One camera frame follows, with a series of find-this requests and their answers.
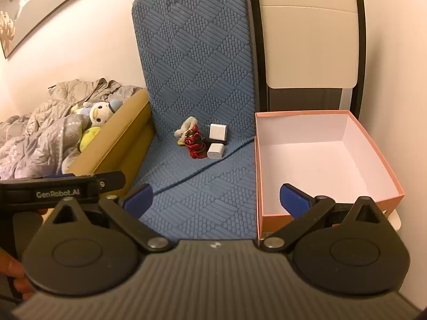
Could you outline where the white penguin plush toy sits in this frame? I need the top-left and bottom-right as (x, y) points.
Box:
(72, 98), (124, 129)

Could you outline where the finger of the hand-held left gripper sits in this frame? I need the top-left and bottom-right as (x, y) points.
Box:
(43, 171), (126, 193)

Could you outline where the framed wall picture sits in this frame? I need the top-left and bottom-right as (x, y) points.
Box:
(0, 0), (99, 60)

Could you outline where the large white charger plug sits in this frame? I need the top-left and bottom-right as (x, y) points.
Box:
(204, 123), (228, 142)

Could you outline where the small white charger plug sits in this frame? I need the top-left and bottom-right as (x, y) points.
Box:
(207, 143), (226, 159)

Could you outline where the pink cardboard box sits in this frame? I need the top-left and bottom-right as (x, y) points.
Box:
(254, 109), (406, 240)

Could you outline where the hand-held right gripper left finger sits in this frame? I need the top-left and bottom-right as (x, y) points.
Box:
(40, 183), (172, 254)

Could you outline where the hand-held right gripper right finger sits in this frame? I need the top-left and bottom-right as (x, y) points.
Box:
(259, 183), (394, 252)

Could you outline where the white folding chair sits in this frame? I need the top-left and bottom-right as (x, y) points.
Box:
(248, 0), (402, 230)

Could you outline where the white fluffy plush keychain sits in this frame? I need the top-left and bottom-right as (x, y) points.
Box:
(173, 116), (198, 141)

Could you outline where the mustard yellow sofa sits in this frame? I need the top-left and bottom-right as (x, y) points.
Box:
(68, 88), (156, 194)

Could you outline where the blue textured mat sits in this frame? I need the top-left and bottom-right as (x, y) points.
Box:
(132, 0), (259, 241)

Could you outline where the person's left hand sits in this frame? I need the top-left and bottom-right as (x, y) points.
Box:
(0, 247), (35, 302)

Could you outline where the grey patterned blanket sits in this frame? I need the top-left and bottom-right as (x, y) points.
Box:
(0, 78), (144, 179)

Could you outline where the yellow green plush toy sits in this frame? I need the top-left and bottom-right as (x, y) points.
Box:
(79, 127), (102, 153)

